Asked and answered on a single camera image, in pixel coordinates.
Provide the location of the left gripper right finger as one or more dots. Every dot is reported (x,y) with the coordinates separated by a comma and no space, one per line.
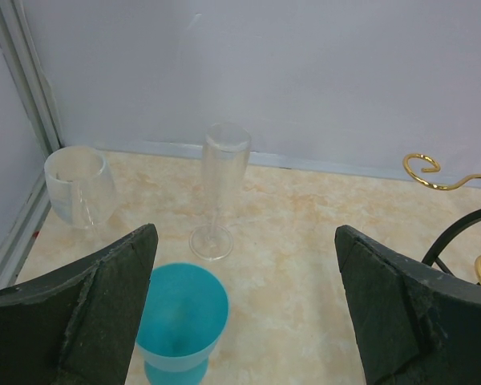
(413,324)

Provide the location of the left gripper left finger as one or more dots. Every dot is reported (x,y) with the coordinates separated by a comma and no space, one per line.
(77,324)

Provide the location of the gold wire glass rack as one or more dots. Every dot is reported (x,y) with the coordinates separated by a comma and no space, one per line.
(432,256)

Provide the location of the clear wine glass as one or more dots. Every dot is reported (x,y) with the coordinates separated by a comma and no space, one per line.
(81,189)
(225,157)

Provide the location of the left aluminium corner post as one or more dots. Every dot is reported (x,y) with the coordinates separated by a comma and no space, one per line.
(34,88)

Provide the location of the blue wine glass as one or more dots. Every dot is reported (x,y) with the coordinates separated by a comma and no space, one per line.
(185,313)

